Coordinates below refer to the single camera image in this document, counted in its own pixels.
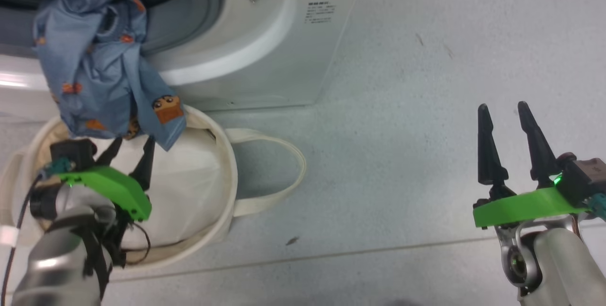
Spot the grey rubber drum gasket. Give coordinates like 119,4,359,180
0,0,225,58

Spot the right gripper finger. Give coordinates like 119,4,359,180
477,104,509,186
517,101,561,184

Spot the white front-load washing machine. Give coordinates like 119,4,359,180
0,0,370,122

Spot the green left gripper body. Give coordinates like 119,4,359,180
59,166,152,222

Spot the white liner bag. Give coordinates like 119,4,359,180
90,126,223,250

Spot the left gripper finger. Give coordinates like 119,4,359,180
129,135,156,192
96,136,124,167

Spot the cream canvas laundry basket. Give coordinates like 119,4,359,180
0,104,307,269

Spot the thick black left camera cable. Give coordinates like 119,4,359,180
0,173,48,306

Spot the blue garment with orange print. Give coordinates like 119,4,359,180
32,0,187,152

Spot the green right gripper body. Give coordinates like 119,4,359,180
472,184,590,228

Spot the thin black left gripper cable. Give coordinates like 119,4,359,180
118,221,152,265

